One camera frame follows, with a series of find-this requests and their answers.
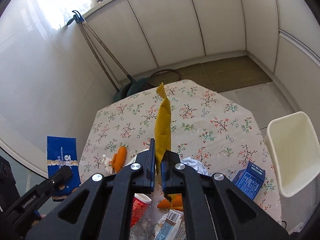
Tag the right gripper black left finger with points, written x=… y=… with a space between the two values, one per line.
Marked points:
x=101 y=207

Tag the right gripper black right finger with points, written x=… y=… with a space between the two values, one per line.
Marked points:
x=214 y=208

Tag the red instant noodle cup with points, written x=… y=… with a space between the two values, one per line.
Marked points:
x=141 y=203

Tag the white tissue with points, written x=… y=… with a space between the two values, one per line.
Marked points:
x=107 y=165

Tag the yellow snack wrapper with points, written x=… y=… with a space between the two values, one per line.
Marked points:
x=162 y=127

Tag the white plastic trash bin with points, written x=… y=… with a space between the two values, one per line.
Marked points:
x=294 y=149

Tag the white kitchen cabinets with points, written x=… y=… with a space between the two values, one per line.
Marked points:
x=281 y=35

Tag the orange peel pieces near cup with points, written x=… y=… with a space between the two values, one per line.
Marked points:
x=175 y=203

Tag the crumpled white paper ball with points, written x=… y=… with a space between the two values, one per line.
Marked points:
x=196 y=165

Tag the blue white small box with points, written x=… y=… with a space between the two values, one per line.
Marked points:
x=250 y=180

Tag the orange peel piece on table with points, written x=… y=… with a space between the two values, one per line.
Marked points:
x=119 y=159

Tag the clear plastic wrapper with barcode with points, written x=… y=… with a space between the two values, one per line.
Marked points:
x=170 y=226

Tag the floral tablecloth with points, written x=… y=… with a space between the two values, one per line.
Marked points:
x=204 y=126

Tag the brown floor mat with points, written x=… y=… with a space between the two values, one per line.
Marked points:
x=226 y=74

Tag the white sliding door frame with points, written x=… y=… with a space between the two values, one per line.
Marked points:
x=22 y=150

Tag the green dustpan with handle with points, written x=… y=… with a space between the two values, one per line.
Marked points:
x=121 y=93

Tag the broom with wooden handle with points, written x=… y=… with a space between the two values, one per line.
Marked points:
x=136 y=86

